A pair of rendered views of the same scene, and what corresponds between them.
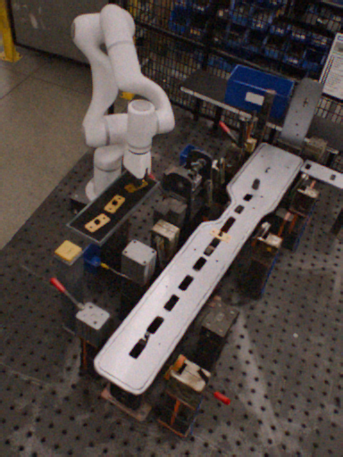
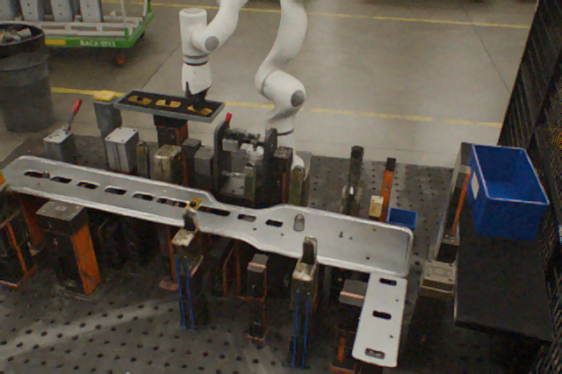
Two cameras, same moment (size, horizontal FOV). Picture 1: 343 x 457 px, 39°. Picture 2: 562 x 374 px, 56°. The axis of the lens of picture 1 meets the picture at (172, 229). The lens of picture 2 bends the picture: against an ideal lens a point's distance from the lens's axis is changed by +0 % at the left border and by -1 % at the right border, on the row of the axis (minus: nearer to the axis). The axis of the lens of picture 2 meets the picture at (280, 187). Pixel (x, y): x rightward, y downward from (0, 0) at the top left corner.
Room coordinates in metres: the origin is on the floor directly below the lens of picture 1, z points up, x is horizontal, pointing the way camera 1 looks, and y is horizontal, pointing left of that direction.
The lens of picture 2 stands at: (1.33, -1.52, 1.98)
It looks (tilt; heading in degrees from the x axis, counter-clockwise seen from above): 34 degrees down; 82
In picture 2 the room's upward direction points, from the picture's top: 1 degrees clockwise
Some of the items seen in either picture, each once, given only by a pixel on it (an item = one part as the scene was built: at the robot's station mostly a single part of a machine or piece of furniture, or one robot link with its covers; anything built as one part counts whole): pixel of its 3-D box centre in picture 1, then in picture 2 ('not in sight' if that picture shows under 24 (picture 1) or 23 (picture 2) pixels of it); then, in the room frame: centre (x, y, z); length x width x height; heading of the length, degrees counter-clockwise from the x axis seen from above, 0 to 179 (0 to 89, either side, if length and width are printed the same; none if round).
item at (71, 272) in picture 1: (71, 293); (115, 150); (0.94, 0.32, 0.92); 0.08 x 0.08 x 0.44; 66
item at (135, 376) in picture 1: (219, 239); (186, 207); (1.23, -0.19, 1.00); 1.38 x 0.22 x 0.02; 156
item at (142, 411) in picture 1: (127, 383); (32, 208); (0.68, 0.07, 0.84); 0.18 x 0.06 x 0.29; 66
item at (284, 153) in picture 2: not in sight; (281, 204); (1.55, -0.08, 0.91); 0.07 x 0.05 x 0.42; 66
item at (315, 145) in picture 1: (305, 171); (426, 319); (1.88, -0.61, 0.88); 0.08 x 0.08 x 0.36; 66
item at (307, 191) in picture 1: (296, 219); (301, 313); (1.54, -0.54, 0.87); 0.12 x 0.09 x 0.35; 66
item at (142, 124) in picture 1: (141, 122); (194, 32); (1.29, 0.15, 1.44); 0.09 x 0.08 x 0.13; 118
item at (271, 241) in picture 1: (259, 266); (190, 278); (1.24, -0.37, 0.87); 0.12 x 0.09 x 0.35; 66
